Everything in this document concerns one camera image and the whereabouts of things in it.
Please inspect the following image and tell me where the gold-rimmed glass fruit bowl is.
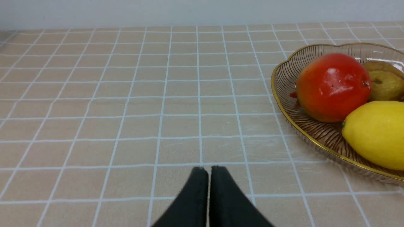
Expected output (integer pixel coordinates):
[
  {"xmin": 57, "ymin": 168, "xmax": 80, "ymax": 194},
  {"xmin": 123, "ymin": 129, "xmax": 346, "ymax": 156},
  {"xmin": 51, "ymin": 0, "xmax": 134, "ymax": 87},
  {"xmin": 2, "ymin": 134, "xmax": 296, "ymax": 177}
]
[{"xmin": 271, "ymin": 43, "xmax": 404, "ymax": 187}]

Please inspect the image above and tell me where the brownish green pear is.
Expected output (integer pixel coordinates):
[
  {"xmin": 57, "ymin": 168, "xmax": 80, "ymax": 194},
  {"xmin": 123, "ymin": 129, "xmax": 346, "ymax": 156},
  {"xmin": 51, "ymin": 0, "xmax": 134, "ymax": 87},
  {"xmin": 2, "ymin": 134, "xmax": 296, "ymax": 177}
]
[{"xmin": 363, "ymin": 61, "xmax": 404, "ymax": 102}]

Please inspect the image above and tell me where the red pomegranate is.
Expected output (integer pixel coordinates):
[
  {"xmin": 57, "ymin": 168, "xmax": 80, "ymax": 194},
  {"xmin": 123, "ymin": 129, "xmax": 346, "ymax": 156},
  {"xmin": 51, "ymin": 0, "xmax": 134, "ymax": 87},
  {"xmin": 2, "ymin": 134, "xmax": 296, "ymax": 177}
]
[{"xmin": 290, "ymin": 53, "xmax": 372, "ymax": 123}]

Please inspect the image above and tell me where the yellow lemon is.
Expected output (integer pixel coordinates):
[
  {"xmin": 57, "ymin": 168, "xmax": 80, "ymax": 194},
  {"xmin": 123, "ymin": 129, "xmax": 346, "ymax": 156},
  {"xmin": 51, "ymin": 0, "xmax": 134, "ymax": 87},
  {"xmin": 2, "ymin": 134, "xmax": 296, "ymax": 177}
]
[{"xmin": 342, "ymin": 101, "xmax": 404, "ymax": 171}]

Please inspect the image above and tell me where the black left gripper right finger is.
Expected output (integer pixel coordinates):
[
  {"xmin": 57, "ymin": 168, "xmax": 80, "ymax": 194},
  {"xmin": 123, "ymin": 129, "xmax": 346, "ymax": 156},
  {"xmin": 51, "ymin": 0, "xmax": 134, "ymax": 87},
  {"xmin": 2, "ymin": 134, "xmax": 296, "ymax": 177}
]
[{"xmin": 209, "ymin": 166, "xmax": 274, "ymax": 227}]

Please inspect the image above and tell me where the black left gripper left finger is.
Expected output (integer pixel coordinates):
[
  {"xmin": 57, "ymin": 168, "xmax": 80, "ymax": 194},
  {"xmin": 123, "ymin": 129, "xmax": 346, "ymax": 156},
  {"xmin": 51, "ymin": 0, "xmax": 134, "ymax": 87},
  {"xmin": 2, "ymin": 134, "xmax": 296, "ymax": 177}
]
[{"xmin": 152, "ymin": 167, "xmax": 208, "ymax": 227}]

